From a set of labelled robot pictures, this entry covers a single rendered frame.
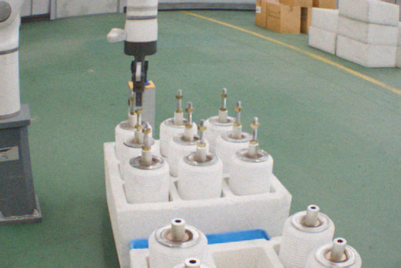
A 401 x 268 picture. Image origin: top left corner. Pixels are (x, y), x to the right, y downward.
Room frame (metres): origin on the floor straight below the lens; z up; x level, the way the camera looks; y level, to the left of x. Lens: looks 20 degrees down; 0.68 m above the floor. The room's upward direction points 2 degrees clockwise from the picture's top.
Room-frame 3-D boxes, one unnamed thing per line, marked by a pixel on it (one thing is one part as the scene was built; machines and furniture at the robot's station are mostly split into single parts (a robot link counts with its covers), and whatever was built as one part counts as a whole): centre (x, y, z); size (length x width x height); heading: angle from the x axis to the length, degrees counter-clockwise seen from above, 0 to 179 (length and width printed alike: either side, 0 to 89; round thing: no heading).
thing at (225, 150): (1.14, -0.09, 0.16); 0.10 x 0.10 x 0.18
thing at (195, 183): (1.00, 0.00, 0.16); 0.10 x 0.10 x 0.18
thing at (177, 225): (0.68, 0.03, 0.26); 0.02 x 0.02 x 0.03
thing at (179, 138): (1.11, 0.03, 0.25); 0.08 x 0.08 x 0.01
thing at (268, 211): (1.11, 0.03, 0.09); 0.39 x 0.39 x 0.18; 15
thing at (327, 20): (4.10, -1.20, 0.27); 0.39 x 0.39 x 0.18; 25
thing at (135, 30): (1.08, 0.16, 0.53); 0.11 x 0.09 x 0.06; 95
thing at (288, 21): (4.98, -0.81, 0.15); 0.30 x 0.24 x 0.30; 22
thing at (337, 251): (0.61, -0.23, 0.26); 0.02 x 0.02 x 0.03
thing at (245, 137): (1.14, -0.09, 0.25); 0.08 x 0.08 x 0.01
